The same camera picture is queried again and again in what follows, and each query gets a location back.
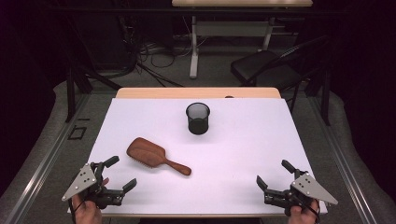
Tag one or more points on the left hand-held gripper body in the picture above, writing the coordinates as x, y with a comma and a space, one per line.
82, 182

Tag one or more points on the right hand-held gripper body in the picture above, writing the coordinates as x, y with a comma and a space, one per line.
308, 186

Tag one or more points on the wooden paddle hairbrush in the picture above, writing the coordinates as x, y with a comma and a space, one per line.
148, 152

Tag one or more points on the black mesh cup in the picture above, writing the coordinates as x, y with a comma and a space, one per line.
198, 123

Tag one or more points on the person's right hand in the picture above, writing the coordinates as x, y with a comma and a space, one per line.
300, 216

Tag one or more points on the person's left hand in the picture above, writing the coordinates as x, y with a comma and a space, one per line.
87, 213

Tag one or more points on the white table mat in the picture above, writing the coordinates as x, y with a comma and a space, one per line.
218, 155

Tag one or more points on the black metal stand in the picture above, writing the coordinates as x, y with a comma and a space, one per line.
71, 93

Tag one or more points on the wooden table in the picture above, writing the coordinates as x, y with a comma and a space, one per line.
186, 92

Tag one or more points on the black folding chair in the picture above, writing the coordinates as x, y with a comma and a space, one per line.
261, 67

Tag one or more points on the white desk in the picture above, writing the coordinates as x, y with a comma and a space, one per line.
232, 28

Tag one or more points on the black horizontal bar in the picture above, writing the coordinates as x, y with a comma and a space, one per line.
155, 10

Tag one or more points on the metal floor rail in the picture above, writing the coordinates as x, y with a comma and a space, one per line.
40, 169
339, 161

